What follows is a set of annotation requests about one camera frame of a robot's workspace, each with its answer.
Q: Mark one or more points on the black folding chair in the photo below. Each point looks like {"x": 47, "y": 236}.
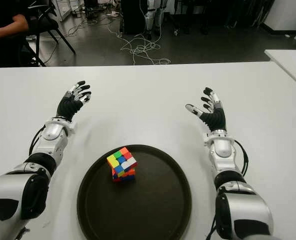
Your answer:
{"x": 48, "y": 23}

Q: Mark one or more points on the white humanoid robot legs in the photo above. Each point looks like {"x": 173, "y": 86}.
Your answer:
{"x": 149, "y": 18}

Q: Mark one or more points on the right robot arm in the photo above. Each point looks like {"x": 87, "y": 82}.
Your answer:
{"x": 221, "y": 150}

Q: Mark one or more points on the white side table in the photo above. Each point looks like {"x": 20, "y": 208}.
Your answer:
{"x": 288, "y": 65}

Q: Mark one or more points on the multicoloured Rubik's cube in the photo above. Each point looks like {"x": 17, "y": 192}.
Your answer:
{"x": 121, "y": 165}

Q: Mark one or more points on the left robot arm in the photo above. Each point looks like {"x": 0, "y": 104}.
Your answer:
{"x": 50, "y": 132}

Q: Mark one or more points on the person in black shirt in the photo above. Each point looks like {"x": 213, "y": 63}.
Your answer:
{"x": 2, "y": 15}

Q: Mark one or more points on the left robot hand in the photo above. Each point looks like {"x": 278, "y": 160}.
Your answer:
{"x": 66, "y": 107}

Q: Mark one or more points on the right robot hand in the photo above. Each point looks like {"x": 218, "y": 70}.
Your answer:
{"x": 216, "y": 120}

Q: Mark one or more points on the white glass display case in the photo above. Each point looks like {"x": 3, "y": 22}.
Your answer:
{"x": 62, "y": 10}

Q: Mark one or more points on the white cabinet with black base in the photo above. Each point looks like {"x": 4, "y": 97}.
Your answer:
{"x": 285, "y": 15}

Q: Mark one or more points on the dark round plate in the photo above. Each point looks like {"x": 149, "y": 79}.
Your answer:
{"x": 142, "y": 207}

